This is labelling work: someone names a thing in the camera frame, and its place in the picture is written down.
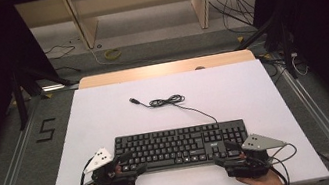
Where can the person's right hand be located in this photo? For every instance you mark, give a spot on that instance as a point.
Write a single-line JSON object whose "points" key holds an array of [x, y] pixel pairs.
{"points": [[269, 183]]}

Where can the light wooden table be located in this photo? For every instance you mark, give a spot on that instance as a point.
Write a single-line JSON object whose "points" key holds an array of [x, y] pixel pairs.
{"points": [[149, 71]]}

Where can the black computer keyboard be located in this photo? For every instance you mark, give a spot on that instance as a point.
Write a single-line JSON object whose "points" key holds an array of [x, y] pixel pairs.
{"points": [[168, 146]]}

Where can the yellow tape roll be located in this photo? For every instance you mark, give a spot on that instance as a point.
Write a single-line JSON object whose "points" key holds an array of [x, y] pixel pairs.
{"points": [[108, 57]]}

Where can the white board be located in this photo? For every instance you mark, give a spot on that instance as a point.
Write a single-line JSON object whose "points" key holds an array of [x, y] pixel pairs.
{"points": [[237, 94]]}

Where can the black metal stand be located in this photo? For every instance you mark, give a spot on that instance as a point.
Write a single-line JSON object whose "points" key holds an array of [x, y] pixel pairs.
{"points": [[287, 51], [20, 103]]}

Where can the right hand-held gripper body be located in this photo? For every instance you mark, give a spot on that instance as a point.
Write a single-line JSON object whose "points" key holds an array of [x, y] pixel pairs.
{"points": [[249, 166]]}

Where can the short silver metal bar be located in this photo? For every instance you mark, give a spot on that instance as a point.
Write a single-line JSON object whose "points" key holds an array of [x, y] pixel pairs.
{"points": [[57, 87]]}

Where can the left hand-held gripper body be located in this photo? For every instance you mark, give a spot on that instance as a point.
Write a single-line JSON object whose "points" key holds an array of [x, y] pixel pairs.
{"points": [[113, 180]]}

